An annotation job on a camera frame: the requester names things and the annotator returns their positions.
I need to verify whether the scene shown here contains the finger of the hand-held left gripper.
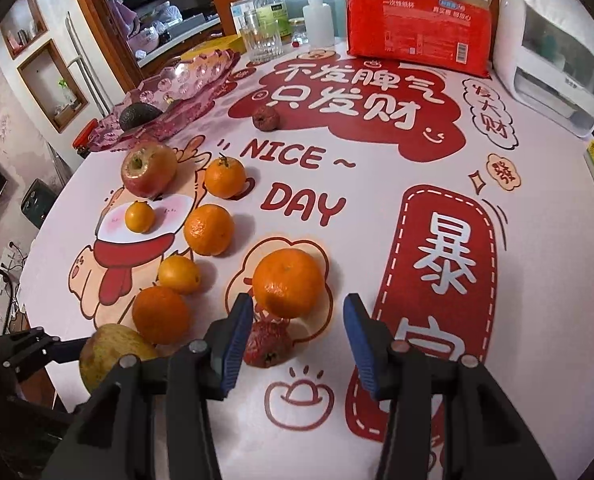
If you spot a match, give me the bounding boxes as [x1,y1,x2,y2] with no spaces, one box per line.
[0,326,96,387]

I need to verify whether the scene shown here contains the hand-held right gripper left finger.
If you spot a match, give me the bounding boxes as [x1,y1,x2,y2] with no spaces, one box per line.
[42,294,254,480]

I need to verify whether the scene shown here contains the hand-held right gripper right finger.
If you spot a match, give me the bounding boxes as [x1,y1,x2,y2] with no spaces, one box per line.
[343,293,558,480]

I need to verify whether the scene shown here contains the small red wrinkled fruit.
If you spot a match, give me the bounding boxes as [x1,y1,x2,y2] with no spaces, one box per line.
[243,320,294,369]
[252,105,281,132]

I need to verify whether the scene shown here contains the yellow-green pear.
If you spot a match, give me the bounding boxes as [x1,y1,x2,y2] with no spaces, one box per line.
[78,324,160,408]

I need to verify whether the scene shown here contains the large orange mandarin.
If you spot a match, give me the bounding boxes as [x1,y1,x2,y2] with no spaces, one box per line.
[252,248,326,319]

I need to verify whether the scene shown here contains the small orange mandarin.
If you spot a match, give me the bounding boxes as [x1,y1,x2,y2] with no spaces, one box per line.
[157,254,201,295]
[124,200,156,234]

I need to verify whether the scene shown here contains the red apple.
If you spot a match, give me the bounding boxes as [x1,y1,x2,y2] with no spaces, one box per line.
[121,140,178,199]

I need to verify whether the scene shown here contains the pink glass fruit bowl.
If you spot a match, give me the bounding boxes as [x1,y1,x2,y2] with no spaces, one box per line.
[80,50,241,153]

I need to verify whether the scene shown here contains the dark small appliance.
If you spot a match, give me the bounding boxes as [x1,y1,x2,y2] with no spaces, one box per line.
[22,178,58,228]

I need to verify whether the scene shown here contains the jar with red lid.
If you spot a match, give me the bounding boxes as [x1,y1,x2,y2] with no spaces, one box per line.
[74,120,101,156]

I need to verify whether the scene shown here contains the dark avocado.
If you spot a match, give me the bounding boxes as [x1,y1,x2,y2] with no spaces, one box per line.
[119,102,164,132]

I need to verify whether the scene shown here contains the yellow flat box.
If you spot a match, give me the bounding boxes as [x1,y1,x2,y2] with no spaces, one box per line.
[179,35,248,61]

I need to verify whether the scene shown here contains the clear glass tumbler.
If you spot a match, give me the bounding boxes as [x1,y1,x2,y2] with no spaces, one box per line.
[239,10,284,64]

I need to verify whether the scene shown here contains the small glass jar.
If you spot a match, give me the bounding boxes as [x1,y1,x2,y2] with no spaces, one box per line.
[288,17,310,46]

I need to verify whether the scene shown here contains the white squeeze bottle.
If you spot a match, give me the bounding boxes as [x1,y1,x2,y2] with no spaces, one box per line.
[302,0,336,47]

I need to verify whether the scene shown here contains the red pack of paper cups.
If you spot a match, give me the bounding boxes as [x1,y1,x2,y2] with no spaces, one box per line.
[344,0,500,78]

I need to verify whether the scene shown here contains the white and blue carton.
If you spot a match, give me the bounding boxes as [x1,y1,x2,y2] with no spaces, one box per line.
[229,0,256,36]

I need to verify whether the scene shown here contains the clear bottle with green liquid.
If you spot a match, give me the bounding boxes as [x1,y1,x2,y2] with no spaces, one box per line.
[254,0,287,45]

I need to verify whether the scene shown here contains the white countertop appliance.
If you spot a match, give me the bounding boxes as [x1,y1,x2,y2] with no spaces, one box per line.
[492,0,594,139]

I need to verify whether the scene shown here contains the pink hanging cloth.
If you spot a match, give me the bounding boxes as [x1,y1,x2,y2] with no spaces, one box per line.
[104,0,139,36]

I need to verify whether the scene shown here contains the tangled black cables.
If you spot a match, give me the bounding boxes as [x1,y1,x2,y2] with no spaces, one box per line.
[0,240,30,333]

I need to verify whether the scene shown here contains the large wall niche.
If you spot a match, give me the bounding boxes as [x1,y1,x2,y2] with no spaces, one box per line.
[17,39,89,134]

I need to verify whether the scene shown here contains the long silver door handle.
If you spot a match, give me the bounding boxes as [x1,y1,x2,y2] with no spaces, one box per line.
[66,10,109,117]

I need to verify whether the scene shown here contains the small wall niche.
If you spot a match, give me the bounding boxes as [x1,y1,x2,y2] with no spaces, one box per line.
[0,0,49,59]

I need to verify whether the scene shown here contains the wooden door frame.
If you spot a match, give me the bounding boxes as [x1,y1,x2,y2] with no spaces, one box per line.
[63,0,243,92]

